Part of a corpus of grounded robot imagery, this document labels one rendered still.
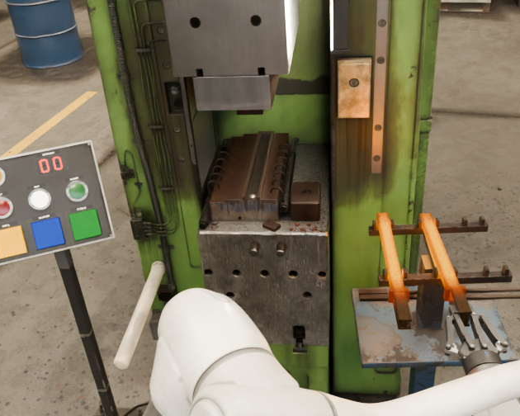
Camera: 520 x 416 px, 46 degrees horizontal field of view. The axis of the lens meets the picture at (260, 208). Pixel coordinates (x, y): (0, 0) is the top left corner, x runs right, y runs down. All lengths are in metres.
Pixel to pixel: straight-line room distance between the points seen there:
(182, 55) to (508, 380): 1.07
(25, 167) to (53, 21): 4.42
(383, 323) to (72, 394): 1.42
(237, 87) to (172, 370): 0.91
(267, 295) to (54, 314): 1.44
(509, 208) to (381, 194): 1.79
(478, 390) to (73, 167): 1.20
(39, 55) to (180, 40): 4.67
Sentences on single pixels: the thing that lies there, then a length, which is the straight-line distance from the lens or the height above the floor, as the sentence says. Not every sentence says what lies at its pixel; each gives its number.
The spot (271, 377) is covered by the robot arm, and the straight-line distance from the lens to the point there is 0.84.
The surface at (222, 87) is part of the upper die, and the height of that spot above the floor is 1.34.
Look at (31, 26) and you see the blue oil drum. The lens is 6.16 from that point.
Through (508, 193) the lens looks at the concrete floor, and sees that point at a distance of 3.78.
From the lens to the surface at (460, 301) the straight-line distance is 1.46.
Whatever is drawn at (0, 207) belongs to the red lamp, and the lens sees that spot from 1.79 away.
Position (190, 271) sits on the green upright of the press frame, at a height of 0.60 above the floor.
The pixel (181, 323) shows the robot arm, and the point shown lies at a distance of 0.92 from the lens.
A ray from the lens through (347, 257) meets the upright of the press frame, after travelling 2.07.
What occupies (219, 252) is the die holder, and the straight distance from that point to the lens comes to 1.84.
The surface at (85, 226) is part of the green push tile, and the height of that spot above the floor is 1.01.
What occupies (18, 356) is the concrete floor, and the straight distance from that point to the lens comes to 2.97.
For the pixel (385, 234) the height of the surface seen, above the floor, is 0.98.
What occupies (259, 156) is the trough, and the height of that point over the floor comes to 0.99.
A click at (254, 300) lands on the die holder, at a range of 1.94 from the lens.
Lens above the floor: 1.95
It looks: 33 degrees down
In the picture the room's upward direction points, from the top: 5 degrees counter-clockwise
